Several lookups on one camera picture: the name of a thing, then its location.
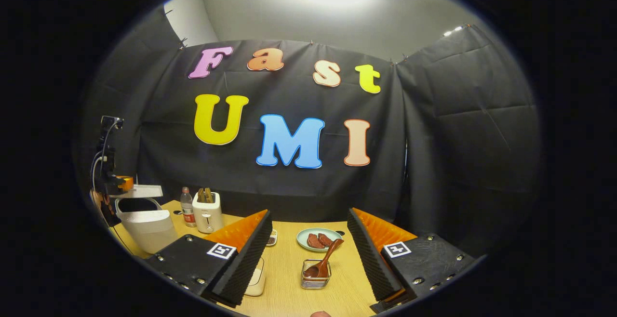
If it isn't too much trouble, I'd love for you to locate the metal wire chopstick holder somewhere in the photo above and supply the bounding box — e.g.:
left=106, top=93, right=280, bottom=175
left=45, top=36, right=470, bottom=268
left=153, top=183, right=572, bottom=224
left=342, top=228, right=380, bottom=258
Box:
left=300, top=259, right=333, bottom=290

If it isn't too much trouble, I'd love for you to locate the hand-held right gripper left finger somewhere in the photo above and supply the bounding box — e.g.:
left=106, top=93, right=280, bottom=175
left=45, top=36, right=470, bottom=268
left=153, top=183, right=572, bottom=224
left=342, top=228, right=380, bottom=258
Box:
left=144, top=209, right=273, bottom=308

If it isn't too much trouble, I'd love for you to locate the brown wooden spoon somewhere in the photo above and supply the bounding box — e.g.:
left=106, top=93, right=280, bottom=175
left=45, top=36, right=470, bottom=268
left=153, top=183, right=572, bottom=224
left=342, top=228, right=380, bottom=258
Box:
left=303, top=238, right=345, bottom=279

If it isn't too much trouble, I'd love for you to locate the clear water bottle red label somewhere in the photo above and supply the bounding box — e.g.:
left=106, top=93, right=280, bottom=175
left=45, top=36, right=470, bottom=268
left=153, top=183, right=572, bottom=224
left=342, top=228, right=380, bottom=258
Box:
left=180, top=186, right=197, bottom=228

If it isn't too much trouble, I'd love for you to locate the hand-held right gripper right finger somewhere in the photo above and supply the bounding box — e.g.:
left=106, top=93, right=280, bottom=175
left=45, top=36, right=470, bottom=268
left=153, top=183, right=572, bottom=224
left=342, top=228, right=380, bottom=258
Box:
left=347, top=207, right=483, bottom=314

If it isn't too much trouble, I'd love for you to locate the black backdrop cloth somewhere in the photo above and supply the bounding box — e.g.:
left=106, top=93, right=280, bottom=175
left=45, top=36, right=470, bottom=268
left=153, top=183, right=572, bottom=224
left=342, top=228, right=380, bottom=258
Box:
left=80, top=9, right=543, bottom=260

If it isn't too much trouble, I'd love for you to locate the clear rice container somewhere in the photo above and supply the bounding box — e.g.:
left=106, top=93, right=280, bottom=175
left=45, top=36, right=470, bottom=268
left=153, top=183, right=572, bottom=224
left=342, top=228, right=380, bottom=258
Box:
left=243, top=257, right=267, bottom=297

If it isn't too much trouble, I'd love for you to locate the white rice cooker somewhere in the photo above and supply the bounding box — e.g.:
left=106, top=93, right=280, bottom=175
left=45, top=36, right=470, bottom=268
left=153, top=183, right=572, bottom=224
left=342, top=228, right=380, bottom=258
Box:
left=108, top=184, right=179, bottom=254

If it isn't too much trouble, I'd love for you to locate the white toaster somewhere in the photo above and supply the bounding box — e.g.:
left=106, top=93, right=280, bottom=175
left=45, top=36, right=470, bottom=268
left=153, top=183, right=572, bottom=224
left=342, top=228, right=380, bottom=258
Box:
left=192, top=192, right=224, bottom=234

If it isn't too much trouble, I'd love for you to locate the pale green plate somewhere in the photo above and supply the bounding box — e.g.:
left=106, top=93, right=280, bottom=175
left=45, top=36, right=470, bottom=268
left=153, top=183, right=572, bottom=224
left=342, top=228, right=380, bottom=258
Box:
left=296, top=227, right=344, bottom=253

